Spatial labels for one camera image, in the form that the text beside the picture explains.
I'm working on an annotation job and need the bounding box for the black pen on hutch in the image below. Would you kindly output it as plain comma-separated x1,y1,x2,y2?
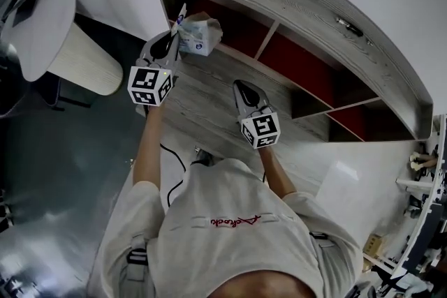
335,16,365,36

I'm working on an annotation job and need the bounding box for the white tissues pack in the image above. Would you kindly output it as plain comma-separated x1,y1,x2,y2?
170,2,224,57

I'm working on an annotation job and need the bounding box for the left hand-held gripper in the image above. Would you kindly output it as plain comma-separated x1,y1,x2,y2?
128,30,181,107

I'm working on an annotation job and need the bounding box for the person's shoe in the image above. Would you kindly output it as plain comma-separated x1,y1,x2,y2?
193,146,214,165

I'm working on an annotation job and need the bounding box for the large cardboard box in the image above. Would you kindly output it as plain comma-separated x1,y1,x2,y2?
362,233,385,254

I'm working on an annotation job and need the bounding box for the person's harness strap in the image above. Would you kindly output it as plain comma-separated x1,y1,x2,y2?
125,237,149,282
309,232,331,248

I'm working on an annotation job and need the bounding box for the black tablet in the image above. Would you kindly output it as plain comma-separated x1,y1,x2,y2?
12,0,42,27

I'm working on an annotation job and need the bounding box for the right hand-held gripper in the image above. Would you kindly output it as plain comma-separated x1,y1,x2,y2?
233,80,283,151

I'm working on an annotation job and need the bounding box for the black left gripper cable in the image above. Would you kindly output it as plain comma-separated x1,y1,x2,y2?
159,142,196,209

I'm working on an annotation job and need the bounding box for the person's left harness strap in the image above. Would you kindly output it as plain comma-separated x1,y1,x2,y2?
125,237,149,282

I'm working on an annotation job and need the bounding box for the person's beige shirt torso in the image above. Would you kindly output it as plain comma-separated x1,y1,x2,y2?
92,156,362,298

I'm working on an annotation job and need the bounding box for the person's right forearm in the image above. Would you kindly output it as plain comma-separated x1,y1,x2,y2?
257,146,300,202

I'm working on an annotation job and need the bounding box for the white round pedestal table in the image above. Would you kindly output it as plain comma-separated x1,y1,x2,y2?
0,0,124,97

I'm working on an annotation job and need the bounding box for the white curved workbench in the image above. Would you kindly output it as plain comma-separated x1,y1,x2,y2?
390,114,447,280

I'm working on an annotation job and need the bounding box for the person's right harness strap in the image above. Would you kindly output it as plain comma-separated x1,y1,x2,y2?
309,232,331,248

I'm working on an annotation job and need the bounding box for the person's left forearm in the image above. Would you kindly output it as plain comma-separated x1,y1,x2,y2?
132,103,165,193

